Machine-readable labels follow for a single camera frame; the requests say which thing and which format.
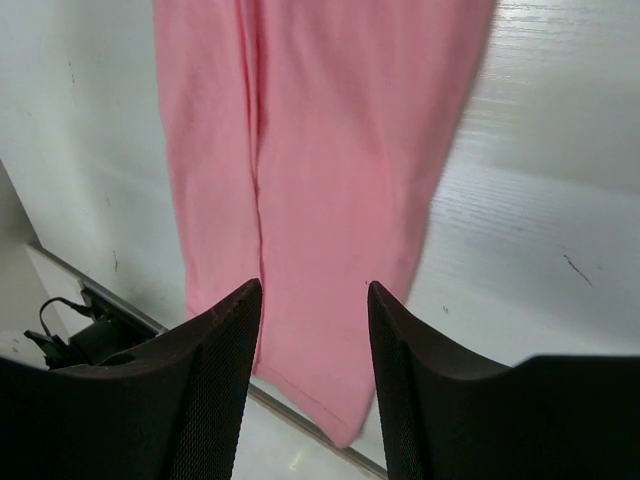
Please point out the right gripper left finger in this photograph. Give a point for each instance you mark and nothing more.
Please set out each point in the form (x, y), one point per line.
(170, 408)

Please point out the light pink t-shirt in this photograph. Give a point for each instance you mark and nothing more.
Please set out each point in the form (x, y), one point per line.
(305, 141)

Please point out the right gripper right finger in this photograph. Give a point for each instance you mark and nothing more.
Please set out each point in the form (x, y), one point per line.
(447, 412)

